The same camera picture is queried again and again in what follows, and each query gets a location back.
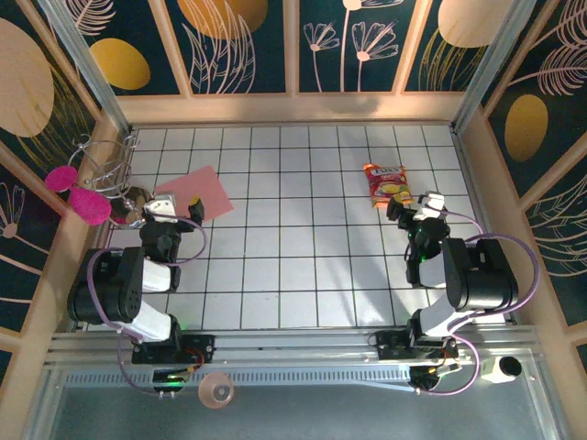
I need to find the pink paper sheet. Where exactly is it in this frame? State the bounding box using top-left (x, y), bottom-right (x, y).
top-left (154, 165), bottom-right (236, 225)

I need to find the orange snack packet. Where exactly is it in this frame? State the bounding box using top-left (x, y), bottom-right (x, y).
top-left (362, 163), bottom-right (416, 210)

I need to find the magenta foam toy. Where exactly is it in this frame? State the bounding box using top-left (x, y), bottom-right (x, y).
top-left (44, 166), bottom-right (113, 226)

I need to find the translucent pink suction cup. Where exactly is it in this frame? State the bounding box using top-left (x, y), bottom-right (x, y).
top-left (197, 370), bottom-right (236, 411)

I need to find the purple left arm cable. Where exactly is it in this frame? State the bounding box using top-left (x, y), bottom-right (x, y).
top-left (86, 211), bottom-right (207, 398)

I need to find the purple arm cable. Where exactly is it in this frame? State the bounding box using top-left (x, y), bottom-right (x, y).
top-left (86, 211), bottom-right (207, 398)
top-left (415, 208), bottom-right (540, 396)

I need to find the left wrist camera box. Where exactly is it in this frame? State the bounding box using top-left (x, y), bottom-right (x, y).
top-left (143, 192), bottom-right (179, 225)

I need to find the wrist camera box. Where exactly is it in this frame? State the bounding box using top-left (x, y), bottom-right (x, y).
top-left (414, 191), bottom-right (447, 221)
top-left (143, 192), bottom-right (179, 225)

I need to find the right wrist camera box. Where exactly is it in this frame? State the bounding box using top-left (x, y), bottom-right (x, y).
top-left (414, 191), bottom-right (447, 221)

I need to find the silver wire rack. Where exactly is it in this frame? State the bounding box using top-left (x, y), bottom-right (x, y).
top-left (68, 130), bottom-right (141, 201)

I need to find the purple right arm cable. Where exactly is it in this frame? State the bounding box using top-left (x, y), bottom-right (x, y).
top-left (415, 208), bottom-right (540, 396)

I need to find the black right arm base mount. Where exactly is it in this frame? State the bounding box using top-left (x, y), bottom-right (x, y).
top-left (375, 328), bottom-right (460, 363)

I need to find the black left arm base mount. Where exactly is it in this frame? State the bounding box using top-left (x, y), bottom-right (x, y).
top-left (131, 333), bottom-right (216, 367)

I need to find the white cube camera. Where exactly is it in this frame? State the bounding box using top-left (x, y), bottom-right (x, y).
top-left (480, 355), bottom-right (523, 385)

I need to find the aluminium mounting rail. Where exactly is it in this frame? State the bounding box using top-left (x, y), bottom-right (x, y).
top-left (45, 324), bottom-right (540, 368)

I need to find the aluminium frame post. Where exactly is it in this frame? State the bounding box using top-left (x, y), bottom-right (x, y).
top-left (36, 0), bottom-right (134, 134)
top-left (450, 0), bottom-right (537, 134)

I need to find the slotted grey cable duct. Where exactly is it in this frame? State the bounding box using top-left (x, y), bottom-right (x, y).
top-left (63, 369), bottom-right (414, 391)

